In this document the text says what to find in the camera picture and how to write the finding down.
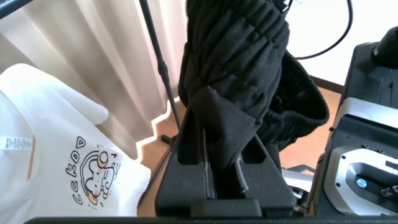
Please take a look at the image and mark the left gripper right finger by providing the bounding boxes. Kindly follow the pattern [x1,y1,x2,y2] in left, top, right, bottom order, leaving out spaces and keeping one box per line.
[235,134,297,218]

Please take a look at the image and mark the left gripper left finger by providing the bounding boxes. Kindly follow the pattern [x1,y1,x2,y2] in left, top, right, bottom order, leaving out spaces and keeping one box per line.
[154,107,216,218]

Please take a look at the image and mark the black garment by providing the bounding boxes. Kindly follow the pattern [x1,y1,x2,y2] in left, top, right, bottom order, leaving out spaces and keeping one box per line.
[177,0,331,200]

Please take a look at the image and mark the white garment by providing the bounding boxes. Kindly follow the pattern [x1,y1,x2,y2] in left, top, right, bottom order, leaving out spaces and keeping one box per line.
[0,63,152,218]

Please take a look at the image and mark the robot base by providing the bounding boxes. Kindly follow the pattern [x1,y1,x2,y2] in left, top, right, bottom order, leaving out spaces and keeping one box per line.
[281,40,398,218]

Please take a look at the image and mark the black clothes rack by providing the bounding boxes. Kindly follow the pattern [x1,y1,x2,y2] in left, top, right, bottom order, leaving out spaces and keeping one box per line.
[0,0,183,206]

